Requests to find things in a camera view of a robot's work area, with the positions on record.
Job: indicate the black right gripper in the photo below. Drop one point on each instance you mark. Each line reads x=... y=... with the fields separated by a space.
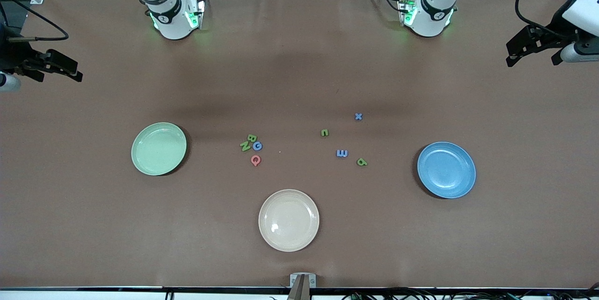
x=9 y=56

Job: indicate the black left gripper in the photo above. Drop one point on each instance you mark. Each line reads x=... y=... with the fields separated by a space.
x=558 y=25

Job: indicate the blue lowercase letter m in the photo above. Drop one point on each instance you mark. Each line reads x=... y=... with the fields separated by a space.
x=346 y=153

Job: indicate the blue plate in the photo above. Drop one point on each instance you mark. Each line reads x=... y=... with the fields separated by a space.
x=447 y=171

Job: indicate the green plate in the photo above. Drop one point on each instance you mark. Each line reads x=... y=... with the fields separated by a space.
x=159 y=149

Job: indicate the green lowercase letter b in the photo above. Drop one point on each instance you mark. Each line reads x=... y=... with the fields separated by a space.
x=362 y=163

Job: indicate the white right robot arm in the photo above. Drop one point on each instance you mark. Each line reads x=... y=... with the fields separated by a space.
x=173 y=24

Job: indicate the white table edge rail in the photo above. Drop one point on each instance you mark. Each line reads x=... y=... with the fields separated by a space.
x=93 y=296

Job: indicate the brown table mat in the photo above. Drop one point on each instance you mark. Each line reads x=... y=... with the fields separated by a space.
x=299 y=56

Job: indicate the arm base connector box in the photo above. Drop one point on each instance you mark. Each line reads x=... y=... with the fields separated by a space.
x=406 y=7
x=199 y=7

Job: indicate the green capital letter B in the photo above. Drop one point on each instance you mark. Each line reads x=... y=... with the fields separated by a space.
x=252 y=138

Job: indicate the green capital letter N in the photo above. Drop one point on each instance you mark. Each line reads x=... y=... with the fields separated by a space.
x=244 y=146

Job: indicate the pink capital letter Q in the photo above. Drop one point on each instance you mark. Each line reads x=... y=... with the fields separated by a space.
x=255 y=157

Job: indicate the beige plate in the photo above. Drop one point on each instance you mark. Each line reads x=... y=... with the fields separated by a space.
x=289 y=220

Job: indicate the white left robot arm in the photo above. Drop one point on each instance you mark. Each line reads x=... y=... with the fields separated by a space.
x=435 y=14

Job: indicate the grey metal bracket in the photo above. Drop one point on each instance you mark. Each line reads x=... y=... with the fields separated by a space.
x=309 y=281

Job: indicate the blue capital letter G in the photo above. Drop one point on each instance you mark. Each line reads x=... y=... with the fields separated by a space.
x=254 y=146

